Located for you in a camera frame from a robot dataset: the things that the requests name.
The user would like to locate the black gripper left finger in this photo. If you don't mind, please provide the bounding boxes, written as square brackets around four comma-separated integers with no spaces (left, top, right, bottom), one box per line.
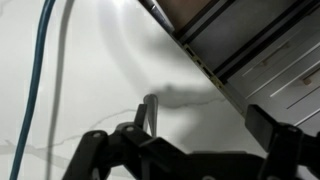
[61,103,158,180]

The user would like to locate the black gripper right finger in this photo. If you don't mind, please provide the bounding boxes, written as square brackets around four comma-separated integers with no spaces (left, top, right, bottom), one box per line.
[244,104,320,180]

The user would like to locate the silver fork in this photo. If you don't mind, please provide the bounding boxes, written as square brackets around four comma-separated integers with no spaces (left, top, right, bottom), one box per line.
[142,93,160,138]

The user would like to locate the dark power cord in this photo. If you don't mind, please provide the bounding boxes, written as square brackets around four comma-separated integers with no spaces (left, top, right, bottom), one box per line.
[9,0,57,180]

